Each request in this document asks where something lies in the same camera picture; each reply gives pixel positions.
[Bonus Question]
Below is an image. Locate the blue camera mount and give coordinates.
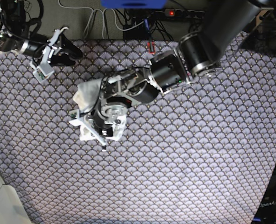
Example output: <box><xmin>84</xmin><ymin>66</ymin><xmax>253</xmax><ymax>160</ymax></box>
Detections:
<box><xmin>101</xmin><ymin>0</ymin><xmax>167</xmax><ymax>9</ymax></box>

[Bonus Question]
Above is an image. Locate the white cable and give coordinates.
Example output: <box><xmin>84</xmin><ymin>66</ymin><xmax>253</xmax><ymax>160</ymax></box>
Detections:
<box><xmin>58</xmin><ymin>0</ymin><xmax>143</xmax><ymax>39</ymax></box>

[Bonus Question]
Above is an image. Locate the fan-patterned grey tablecloth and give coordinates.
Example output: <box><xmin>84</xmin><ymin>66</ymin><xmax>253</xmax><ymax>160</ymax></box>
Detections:
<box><xmin>0</xmin><ymin>39</ymin><xmax>276</xmax><ymax>224</ymax></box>

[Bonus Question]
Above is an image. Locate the black robot arm left side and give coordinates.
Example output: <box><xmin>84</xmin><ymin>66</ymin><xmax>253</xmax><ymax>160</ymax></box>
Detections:
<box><xmin>69</xmin><ymin>0</ymin><xmax>272</xmax><ymax>140</ymax></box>

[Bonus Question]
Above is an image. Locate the white printed T-shirt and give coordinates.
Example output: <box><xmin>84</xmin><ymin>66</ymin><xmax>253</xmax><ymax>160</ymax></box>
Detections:
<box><xmin>72</xmin><ymin>79</ymin><xmax>127</xmax><ymax>141</ymax></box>

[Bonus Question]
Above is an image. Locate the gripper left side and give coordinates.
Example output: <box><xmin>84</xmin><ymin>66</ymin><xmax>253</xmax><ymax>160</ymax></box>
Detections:
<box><xmin>92</xmin><ymin>102</ymin><xmax>126</xmax><ymax>138</ymax></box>

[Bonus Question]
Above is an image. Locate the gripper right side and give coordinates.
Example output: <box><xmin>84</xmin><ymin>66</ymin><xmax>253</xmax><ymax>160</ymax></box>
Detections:
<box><xmin>21</xmin><ymin>33</ymin><xmax>83</xmax><ymax>66</ymax></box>

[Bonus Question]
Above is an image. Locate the black power strip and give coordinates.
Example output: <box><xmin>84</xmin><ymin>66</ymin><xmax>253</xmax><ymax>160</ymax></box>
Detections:
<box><xmin>164</xmin><ymin>8</ymin><xmax>205</xmax><ymax>19</ymax></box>

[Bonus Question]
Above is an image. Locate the red table clamp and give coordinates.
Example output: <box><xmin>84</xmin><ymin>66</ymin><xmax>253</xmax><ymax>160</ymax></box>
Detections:
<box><xmin>147</xmin><ymin>41</ymin><xmax>156</xmax><ymax>55</ymax></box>

